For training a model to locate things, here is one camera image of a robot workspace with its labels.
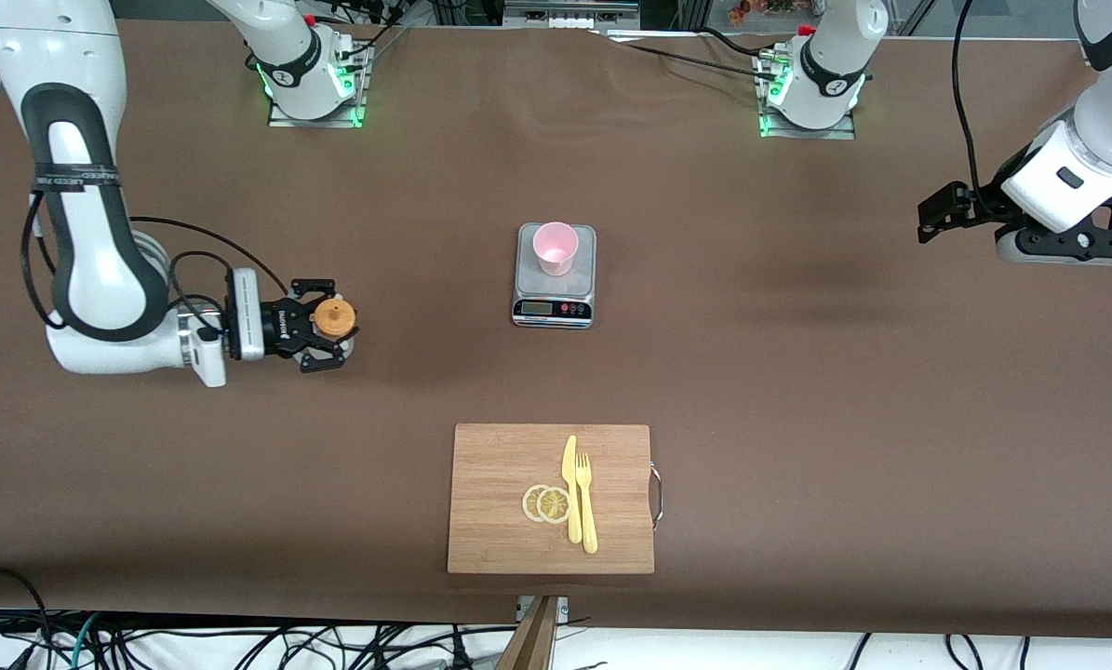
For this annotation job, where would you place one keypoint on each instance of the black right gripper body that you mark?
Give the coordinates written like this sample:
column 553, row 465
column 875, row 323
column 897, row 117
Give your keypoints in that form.
column 274, row 326

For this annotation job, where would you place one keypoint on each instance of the translucent sauce bottle orange cap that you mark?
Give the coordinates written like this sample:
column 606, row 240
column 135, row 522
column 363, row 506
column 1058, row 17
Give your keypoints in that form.
column 335, row 319

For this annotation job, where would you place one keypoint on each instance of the bamboo cutting board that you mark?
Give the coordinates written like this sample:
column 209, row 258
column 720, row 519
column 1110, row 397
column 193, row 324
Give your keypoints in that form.
column 500, row 502

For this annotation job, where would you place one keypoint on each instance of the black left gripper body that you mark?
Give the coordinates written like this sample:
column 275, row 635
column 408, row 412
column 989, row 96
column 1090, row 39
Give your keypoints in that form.
column 977, row 207

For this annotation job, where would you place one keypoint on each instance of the wooden post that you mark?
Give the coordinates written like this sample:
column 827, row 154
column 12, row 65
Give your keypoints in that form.
column 532, row 647

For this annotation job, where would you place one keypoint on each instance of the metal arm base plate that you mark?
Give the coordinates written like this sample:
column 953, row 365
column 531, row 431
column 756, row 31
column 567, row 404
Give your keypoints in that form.
column 807, row 134
column 314, row 122

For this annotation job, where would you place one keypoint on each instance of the orange toy items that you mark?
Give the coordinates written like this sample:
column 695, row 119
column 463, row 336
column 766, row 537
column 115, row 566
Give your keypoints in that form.
column 742, row 9

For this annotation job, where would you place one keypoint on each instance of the yellow plastic knife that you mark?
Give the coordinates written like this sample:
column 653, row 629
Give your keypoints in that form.
column 574, row 521

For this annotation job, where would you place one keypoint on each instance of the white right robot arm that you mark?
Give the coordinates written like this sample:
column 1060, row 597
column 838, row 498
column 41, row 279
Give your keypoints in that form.
column 90, row 233

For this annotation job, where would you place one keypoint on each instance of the small metal table bracket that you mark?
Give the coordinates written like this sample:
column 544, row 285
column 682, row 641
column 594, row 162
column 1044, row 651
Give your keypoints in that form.
column 562, row 607

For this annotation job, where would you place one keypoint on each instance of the silver digital kitchen scale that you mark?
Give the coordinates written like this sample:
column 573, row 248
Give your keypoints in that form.
column 537, row 307

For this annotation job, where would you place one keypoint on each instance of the grey power strip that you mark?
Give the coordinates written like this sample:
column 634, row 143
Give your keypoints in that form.
column 569, row 20

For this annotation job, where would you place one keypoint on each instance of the brown paper table cover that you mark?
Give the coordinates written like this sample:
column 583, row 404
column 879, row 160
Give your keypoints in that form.
column 239, row 465

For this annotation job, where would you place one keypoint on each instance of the yellow plastic fork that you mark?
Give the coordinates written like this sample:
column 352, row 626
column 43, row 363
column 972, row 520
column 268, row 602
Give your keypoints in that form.
column 590, row 530

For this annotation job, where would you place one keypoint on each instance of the pink plastic cup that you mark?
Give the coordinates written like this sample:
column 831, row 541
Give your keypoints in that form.
column 556, row 251

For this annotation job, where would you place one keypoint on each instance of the lemon slice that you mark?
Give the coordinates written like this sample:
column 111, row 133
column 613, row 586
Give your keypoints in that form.
column 554, row 505
column 529, row 502

